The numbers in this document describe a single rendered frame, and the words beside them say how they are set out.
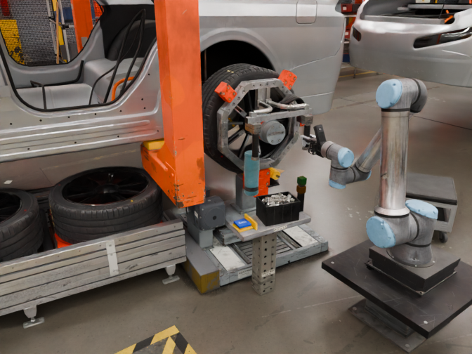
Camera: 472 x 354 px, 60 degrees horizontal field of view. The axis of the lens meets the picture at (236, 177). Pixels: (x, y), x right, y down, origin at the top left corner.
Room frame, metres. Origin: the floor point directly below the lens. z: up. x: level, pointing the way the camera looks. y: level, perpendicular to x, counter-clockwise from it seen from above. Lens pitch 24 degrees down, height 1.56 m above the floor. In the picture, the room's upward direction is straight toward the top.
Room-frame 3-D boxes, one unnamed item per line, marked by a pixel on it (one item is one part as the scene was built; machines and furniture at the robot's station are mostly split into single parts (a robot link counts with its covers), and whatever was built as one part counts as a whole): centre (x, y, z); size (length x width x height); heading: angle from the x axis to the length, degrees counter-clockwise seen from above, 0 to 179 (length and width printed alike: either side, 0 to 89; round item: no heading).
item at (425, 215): (1.70, -0.86, 0.58); 0.17 x 0.15 x 0.18; 117
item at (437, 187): (2.64, -1.36, 0.17); 0.43 x 0.36 x 0.34; 158
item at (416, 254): (1.70, -0.86, 0.45); 0.19 x 0.19 x 0.10
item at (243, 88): (2.36, -0.14, 0.85); 0.54 x 0.07 x 0.54; 118
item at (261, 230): (1.94, -0.18, 0.44); 0.43 x 0.17 x 0.03; 118
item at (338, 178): (1.98, -0.55, 0.69); 0.12 x 0.09 x 0.12; 117
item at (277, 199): (1.96, -0.23, 0.51); 0.20 x 0.14 x 0.13; 110
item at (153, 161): (2.34, 0.43, 0.69); 0.52 x 0.17 x 0.35; 28
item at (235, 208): (2.51, -0.06, 0.32); 0.40 x 0.30 x 0.28; 118
